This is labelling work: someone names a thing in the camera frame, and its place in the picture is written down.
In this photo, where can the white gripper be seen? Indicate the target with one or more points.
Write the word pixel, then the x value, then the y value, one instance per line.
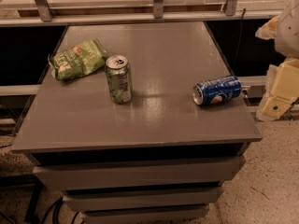
pixel 289 32

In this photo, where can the blue pepsi can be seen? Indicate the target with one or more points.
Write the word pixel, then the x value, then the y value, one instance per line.
pixel 216 90

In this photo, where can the green soda can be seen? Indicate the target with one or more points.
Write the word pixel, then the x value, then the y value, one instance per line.
pixel 118 73

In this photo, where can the green jalapeno chip bag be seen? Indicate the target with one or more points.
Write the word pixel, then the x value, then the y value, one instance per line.
pixel 78 61

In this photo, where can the top grey drawer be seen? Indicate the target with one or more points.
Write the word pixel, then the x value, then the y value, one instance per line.
pixel 138 173

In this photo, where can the grey drawer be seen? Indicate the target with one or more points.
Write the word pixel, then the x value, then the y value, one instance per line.
pixel 143 198
pixel 145 214
pixel 138 173

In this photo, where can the middle grey drawer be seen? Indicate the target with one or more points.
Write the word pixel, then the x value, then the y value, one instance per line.
pixel 143 198

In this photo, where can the bottom grey drawer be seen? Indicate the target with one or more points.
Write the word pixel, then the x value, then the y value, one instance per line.
pixel 145 214

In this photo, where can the metal window railing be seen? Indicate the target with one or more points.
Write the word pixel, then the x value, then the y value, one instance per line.
pixel 17 13

